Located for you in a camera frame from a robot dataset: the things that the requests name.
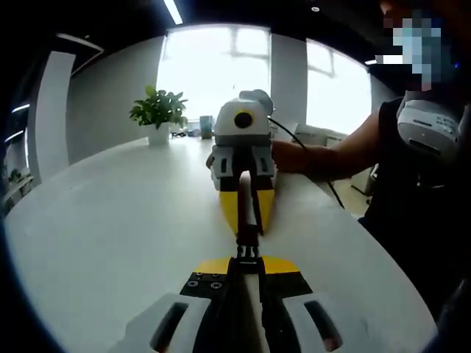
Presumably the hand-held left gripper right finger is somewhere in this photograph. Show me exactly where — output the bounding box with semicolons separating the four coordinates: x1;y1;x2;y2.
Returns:
257;255;369;353

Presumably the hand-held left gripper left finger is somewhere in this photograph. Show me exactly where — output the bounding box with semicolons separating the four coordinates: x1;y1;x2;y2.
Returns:
108;256;236;353

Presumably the black pronged plastic buckle part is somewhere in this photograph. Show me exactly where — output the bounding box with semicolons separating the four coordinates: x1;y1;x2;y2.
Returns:
235;244;263;275

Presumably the person's right hand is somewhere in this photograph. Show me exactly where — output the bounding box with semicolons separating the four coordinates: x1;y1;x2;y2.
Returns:
271;140;313;174

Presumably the teal cup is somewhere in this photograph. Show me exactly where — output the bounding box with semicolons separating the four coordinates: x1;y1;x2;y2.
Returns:
199;114;215;140

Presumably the large bright window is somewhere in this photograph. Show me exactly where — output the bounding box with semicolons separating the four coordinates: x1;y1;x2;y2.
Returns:
156;24;272;133
305;38;373;136

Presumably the green leafy plant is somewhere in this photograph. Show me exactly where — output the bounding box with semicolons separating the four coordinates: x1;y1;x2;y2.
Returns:
128;85;190;130

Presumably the white plant pot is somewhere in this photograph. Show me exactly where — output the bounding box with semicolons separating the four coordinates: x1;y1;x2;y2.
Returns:
146;123;171;146

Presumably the white chest-worn device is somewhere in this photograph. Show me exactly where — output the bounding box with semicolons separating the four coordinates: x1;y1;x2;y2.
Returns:
396;98;463;167

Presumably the long white office counter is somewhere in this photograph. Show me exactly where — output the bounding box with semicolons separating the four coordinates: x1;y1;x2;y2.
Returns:
2;175;35;211

